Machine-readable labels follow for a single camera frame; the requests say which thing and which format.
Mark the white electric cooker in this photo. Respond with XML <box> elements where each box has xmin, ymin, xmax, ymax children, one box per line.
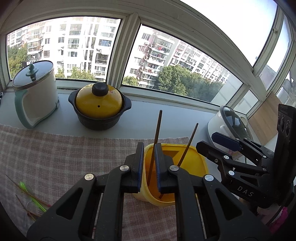
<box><xmin>207</xmin><ymin>105</ymin><xmax>255</xmax><ymax>151</ymax></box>

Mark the yellow plastic utensil container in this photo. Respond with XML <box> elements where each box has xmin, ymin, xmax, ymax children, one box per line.
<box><xmin>133</xmin><ymin>143</ymin><xmax>209</xmax><ymax>206</ymax></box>

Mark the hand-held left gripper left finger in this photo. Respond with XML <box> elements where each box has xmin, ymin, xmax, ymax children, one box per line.
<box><xmin>26</xmin><ymin>142</ymin><xmax>145</xmax><ymax>241</ymax></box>

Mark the steel fork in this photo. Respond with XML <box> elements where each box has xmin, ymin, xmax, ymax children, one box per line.
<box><xmin>27</xmin><ymin>209</ymin><xmax>48</xmax><ymax>217</ymax></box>

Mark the wooden cutting board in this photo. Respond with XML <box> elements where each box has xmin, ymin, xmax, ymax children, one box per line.
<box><xmin>247</xmin><ymin>91</ymin><xmax>284</xmax><ymax>143</ymax></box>

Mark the red-tipped wooden chopstick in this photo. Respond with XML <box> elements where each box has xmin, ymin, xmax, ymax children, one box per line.
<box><xmin>5</xmin><ymin>174</ymin><xmax>52</xmax><ymax>207</ymax></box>
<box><xmin>15</xmin><ymin>195</ymin><xmax>36</xmax><ymax>220</ymax></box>

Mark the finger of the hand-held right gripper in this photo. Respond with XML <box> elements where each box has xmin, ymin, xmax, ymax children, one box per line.
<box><xmin>211</xmin><ymin>132</ymin><xmax>275</xmax><ymax>166</ymax></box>
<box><xmin>196</xmin><ymin>141</ymin><xmax>270</xmax><ymax>184</ymax></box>

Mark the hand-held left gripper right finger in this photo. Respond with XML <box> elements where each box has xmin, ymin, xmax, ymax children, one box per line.
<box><xmin>154</xmin><ymin>143</ymin><xmax>271</xmax><ymax>241</ymax></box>

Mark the yellow pot lid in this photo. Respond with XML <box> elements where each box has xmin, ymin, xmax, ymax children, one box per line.
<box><xmin>75</xmin><ymin>83</ymin><xmax>122</xmax><ymax>116</ymax></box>

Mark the white kettle with teal handle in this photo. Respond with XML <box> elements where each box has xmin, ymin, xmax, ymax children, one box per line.
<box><xmin>12</xmin><ymin>60</ymin><xmax>60</xmax><ymax>129</ymax></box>

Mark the pink checked cloth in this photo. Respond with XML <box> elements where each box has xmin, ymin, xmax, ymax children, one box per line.
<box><xmin>0</xmin><ymin>124</ymin><xmax>232</xmax><ymax>241</ymax></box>

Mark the green plastic stick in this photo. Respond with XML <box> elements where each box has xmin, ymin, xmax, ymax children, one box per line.
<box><xmin>19</xmin><ymin>182</ymin><xmax>51</xmax><ymax>212</ymax></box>

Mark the white window frame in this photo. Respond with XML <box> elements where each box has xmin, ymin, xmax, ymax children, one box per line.
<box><xmin>0</xmin><ymin>0</ymin><xmax>296</xmax><ymax>130</ymax></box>

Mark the dark casserole pot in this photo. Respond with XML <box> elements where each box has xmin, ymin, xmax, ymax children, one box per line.
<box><xmin>68</xmin><ymin>89</ymin><xmax>132</xmax><ymax>131</ymax></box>

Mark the dark brown chopstick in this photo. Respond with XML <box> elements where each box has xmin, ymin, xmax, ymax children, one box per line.
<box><xmin>147</xmin><ymin>110</ymin><xmax>163</xmax><ymax>186</ymax></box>
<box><xmin>158</xmin><ymin>123</ymin><xmax>199</xmax><ymax>199</ymax></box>

